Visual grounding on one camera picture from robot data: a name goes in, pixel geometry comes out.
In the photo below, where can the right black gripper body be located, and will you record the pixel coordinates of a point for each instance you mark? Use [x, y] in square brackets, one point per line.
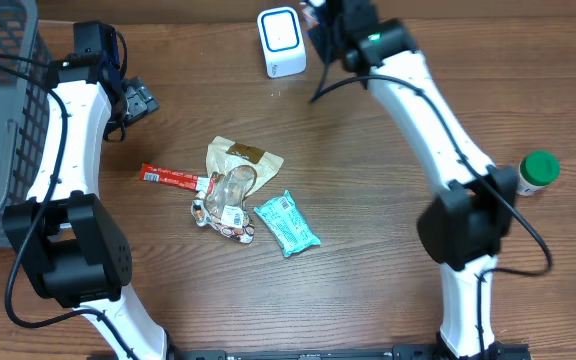
[326, 28]

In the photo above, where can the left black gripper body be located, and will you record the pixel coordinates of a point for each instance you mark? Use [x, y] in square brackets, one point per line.
[138, 100]

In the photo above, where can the red snack stick packet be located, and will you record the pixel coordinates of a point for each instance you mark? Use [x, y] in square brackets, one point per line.
[156, 174]

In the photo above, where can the beige dog bone treat bag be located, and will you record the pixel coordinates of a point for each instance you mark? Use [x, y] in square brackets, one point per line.
[235, 171]

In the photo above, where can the teal orange tissue pack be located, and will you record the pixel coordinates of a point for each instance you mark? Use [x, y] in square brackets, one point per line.
[283, 218]

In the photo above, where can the small green lidded jar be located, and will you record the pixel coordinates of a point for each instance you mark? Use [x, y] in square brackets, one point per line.
[536, 171]

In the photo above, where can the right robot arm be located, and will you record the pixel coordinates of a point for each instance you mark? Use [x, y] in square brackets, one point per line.
[470, 212]

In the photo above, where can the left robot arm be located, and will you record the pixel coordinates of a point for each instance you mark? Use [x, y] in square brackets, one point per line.
[65, 240]

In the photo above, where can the white barcode scanner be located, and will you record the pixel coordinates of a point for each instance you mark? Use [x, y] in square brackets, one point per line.
[282, 42]

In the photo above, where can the grey plastic mesh basket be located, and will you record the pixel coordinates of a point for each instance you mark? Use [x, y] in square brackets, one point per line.
[24, 110]

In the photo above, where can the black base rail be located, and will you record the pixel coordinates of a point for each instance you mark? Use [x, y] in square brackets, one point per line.
[398, 352]

